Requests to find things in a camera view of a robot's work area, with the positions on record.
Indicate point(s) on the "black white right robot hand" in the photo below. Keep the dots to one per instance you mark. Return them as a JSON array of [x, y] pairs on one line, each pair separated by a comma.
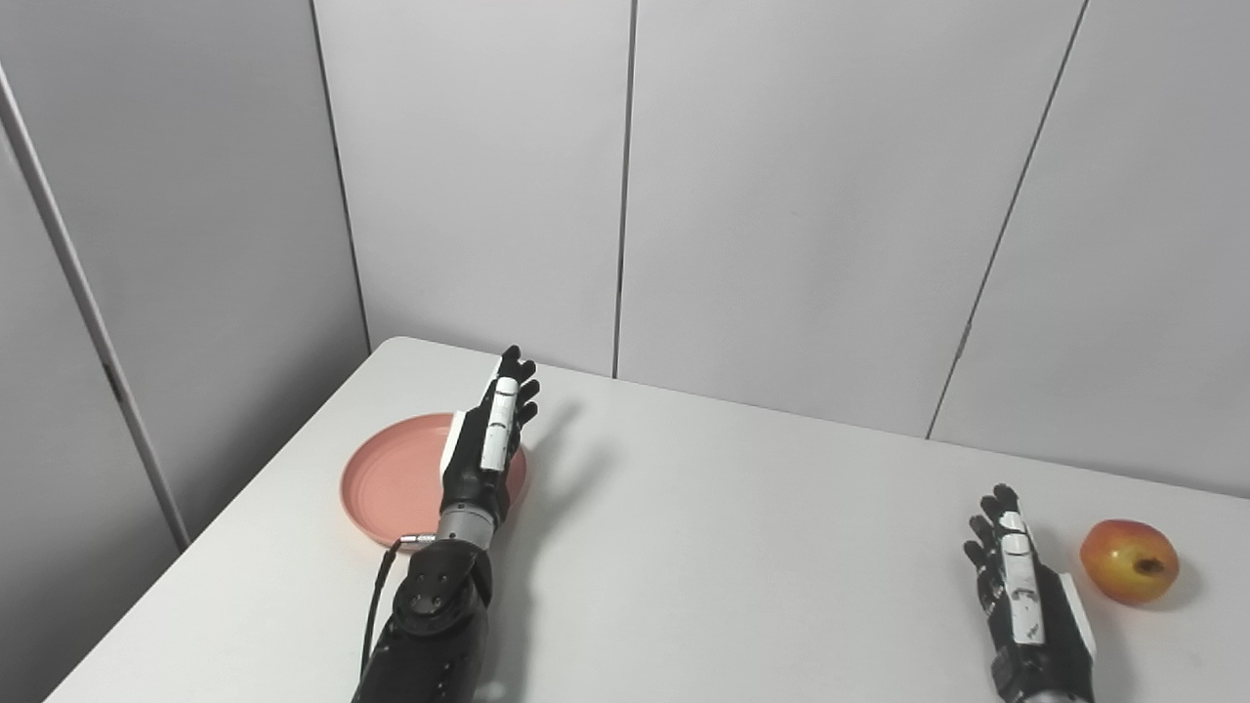
[[1035, 625]]

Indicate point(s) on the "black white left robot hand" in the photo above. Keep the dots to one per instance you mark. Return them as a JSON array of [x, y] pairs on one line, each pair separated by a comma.
[[474, 469]]

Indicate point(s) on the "pink round plate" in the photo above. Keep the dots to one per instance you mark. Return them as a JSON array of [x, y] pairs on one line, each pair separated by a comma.
[[395, 478]]

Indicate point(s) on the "red yellow apple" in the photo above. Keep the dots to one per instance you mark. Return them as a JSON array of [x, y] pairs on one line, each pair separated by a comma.
[[1128, 564]]

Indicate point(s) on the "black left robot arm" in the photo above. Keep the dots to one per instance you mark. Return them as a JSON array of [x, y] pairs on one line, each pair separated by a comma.
[[430, 625]]

